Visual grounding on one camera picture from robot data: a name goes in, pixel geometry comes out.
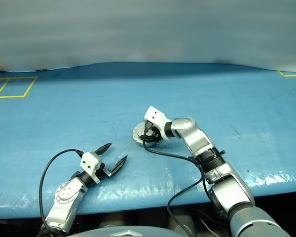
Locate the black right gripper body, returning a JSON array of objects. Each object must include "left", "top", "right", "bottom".
[{"left": 145, "top": 127, "right": 164, "bottom": 144}]

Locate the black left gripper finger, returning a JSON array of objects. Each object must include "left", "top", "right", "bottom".
[
  {"left": 94, "top": 142, "right": 113, "bottom": 158},
  {"left": 110, "top": 155, "right": 128, "bottom": 177}
]

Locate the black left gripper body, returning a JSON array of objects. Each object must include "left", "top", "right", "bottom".
[{"left": 90, "top": 157, "right": 112, "bottom": 185}]

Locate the silver lid with circuit board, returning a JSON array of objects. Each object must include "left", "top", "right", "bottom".
[{"left": 133, "top": 120, "right": 152, "bottom": 143}]

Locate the grey round motor housing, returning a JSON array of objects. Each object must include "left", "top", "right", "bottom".
[{"left": 132, "top": 127, "right": 161, "bottom": 149}]

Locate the blue table cover sheet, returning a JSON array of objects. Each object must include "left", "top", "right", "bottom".
[{"left": 0, "top": 61, "right": 296, "bottom": 220}]

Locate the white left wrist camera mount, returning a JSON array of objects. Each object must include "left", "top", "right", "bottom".
[{"left": 79, "top": 152, "right": 102, "bottom": 177}]

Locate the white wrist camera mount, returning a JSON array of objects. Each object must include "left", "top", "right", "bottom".
[
  {"left": 144, "top": 106, "right": 173, "bottom": 140},
  {"left": 79, "top": 152, "right": 102, "bottom": 177}
]

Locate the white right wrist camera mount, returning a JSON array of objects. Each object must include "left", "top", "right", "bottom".
[{"left": 144, "top": 106, "right": 173, "bottom": 140}]

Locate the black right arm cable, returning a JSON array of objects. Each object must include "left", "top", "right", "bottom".
[{"left": 142, "top": 120, "right": 208, "bottom": 237}]

